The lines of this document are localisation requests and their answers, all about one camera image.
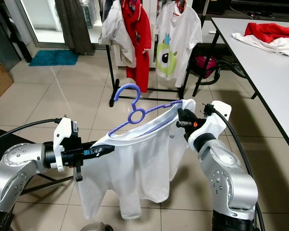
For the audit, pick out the black cabinet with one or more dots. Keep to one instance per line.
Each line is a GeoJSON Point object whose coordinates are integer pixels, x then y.
{"type": "Point", "coordinates": [7, 33]}

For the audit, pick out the dark grey curtain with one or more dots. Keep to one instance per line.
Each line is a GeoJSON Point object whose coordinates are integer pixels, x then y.
{"type": "Point", "coordinates": [74, 29]}

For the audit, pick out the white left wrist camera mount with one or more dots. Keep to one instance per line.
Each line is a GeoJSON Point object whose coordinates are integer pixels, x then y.
{"type": "Point", "coordinates": [65, 132]}

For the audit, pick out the red clothes hanger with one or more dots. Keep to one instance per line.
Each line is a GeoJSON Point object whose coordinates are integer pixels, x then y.
{"type": "Point", "coordinates": [179, 5]}

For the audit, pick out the teal floor mat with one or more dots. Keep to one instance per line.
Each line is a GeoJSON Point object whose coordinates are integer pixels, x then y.
{"type": "Point", "coordinates": [50, 57]}

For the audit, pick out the black clothes rack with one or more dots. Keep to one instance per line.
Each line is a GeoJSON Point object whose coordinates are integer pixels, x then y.
{"type": "Point", "coordinates": [111, 86]}

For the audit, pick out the grey robot foot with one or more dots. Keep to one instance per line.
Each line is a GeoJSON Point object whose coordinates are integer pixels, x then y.
{"type": "Point", "coordinates": [96, 227]}

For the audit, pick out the plain red garment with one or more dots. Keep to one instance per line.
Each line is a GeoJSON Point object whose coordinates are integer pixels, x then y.
{"type": "Point", "coordinates": [269, 31]}

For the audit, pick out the grey white shirt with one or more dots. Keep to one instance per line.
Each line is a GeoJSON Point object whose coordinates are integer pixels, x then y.
{"type": "Point", "coordinates": [115, 33]}

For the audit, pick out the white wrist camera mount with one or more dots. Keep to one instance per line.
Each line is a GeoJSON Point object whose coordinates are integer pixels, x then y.
{"type": "Point", "coordinates": [65, 132]}
{"type": "Point", "coordinates": [219, 120]}

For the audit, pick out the printed cardboard box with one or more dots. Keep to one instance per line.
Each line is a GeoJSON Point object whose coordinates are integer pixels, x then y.
{"type": "Point", "coordinates": [0, 86]}

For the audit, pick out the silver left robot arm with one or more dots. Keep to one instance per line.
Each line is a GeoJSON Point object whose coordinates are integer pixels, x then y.
{"type": "Point", "coordinates": [19, 173]}

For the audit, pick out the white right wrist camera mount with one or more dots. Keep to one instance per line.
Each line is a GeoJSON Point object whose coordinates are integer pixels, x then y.
{"type": "Point", "coordinates": [219, 120]}

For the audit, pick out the long grey table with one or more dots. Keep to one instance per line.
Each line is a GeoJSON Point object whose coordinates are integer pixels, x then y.
{"type": "Point", "coordinates": [269, 77]}

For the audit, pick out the purple plastic clothes hanger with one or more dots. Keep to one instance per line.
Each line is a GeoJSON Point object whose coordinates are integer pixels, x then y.
{"type": "Point", "coordinates": [129, 85]}

